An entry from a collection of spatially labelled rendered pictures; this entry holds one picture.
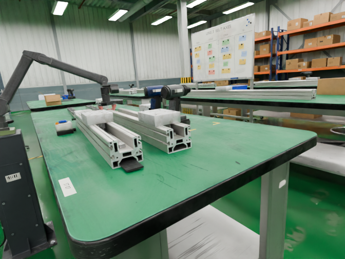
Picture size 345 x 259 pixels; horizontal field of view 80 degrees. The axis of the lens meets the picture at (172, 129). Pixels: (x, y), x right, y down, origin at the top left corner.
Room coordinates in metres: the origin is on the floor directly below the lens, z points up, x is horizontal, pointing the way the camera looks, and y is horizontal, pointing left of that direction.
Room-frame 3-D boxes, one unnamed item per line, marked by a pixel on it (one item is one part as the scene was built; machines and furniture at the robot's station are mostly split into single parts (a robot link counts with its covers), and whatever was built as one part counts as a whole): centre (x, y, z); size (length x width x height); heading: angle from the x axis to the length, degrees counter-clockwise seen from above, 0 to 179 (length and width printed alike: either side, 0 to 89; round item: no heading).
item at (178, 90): (1.04, -0.05, 0.89); 0.20 x 0.08 x 0.22; 132
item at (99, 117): (0.94, 0.34, 0.87); 0.16 x 0.11 x 0.07; 30
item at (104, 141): (0.94, 0.34, 0.82); 0.80 x 0.10 x 0.09; 30
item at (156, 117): (0.82, 0.05, 0.87); 0.16 x 0.11 x 0.07; 30
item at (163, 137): (1.04, 0.18, 0.82); 0.80 x 0.10 x 0.09; 30
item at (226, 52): (4.16, -1.01, 0.97); 1.50 x 0.50 x 1.95; 35
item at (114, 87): (1.57, 0.44, 1.02); 0.12 x 0.09 x 0.12; 119
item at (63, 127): (1.12, 0.59, 0.81); 0.10 x 0.08 x 0.06; 120
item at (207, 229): (1.55, 0.49, 0.39); 2.50 x 0.92 x 0.78; 35
